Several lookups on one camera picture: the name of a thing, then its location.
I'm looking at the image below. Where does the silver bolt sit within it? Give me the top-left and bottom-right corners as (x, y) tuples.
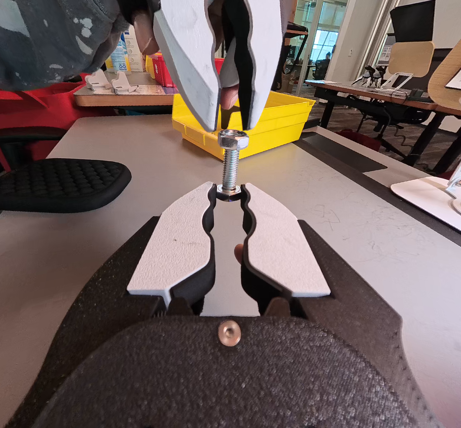
(215, 147), (245, 203)

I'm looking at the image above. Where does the yellow plastic bin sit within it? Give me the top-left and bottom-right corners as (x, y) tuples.
(172, 91), (316, 160)

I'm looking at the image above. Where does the wooden edged side table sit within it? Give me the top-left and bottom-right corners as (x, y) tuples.
(74, 71), (177, 108)

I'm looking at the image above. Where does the white cardboard box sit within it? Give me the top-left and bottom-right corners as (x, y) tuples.
(126, 24), (146, 72)

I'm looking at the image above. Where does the person's left forearm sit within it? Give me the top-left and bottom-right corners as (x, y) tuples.
(0, 0), (127, 91)

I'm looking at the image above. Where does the wooden post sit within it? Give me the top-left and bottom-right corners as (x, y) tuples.
(285, 0), (307, 46)

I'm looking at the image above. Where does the red tote bag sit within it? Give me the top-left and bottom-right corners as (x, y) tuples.
(0, 73), (121, 173)

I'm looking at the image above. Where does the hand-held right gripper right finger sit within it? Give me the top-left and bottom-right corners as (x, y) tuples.
(241, 182), (331, 308)

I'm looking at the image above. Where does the person's left hand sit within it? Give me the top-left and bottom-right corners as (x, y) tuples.
(131, 11), (241, 111)

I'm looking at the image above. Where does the blue white wipes canister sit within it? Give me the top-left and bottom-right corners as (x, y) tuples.
(110, 31), (128, 72)

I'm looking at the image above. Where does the tall wooden desk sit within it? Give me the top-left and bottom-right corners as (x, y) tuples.
(285, 22), (309, 39)

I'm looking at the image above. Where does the black monitor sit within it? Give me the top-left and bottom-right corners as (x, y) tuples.
(390, 0), (436, 43)

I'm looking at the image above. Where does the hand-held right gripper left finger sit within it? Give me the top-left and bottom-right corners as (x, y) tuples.
(127, 181), (217, 310)

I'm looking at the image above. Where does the silver hex nut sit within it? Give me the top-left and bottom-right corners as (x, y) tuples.
(218, 129), (250, 150)

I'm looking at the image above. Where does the red plastic bin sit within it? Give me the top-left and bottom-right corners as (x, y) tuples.
(151, 53), (224, 88)

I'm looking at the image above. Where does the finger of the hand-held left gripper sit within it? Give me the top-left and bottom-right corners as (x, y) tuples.
(221, 0), (297, 130)
(153, 0), (222, 132)

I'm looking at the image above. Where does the wooden top desk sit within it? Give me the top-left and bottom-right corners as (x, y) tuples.
(305, 79), (461, 174)

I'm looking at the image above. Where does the black chair armrest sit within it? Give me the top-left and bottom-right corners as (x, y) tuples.
(0, 158), (132, 214)

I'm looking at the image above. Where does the dark red bag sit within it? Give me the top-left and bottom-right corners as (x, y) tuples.
(337, 129), (382, 153)

